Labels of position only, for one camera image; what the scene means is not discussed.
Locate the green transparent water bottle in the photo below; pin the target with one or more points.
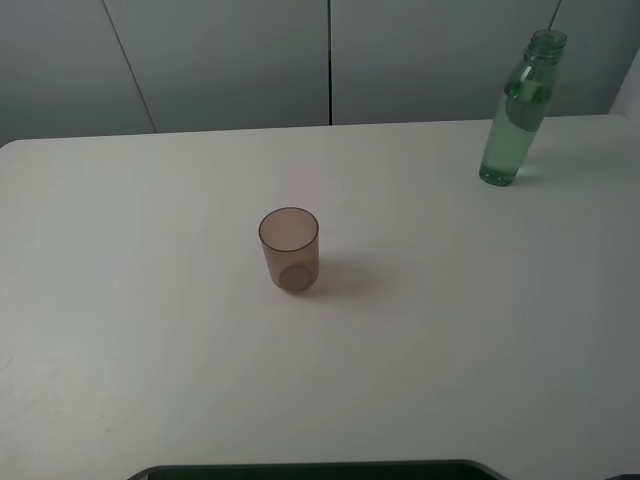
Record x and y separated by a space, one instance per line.
523 105

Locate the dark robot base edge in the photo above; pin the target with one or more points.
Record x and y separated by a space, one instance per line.
393 470

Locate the pink translucent plastic cup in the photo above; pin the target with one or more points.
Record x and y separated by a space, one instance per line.
290 240

